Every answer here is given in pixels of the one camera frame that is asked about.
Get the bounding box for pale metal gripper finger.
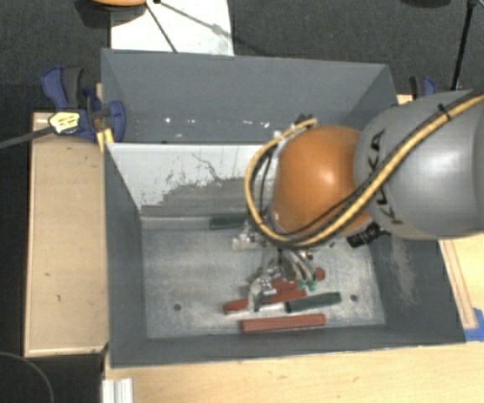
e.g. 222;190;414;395
253;278;277;312
246;279;263;310

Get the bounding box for red-brown flat block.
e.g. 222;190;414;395
240;313;327;334
269;266;326;294
222;289;308;315

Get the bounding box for dark green flat block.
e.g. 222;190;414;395
209;213;249;231
284;291;343;314

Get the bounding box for black cylinder on white bracket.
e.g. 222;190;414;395
346;223;383;249

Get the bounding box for pale wood flat board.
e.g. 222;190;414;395
23;111;111;359

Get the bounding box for grey metal bin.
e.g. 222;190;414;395
100;47;467;369

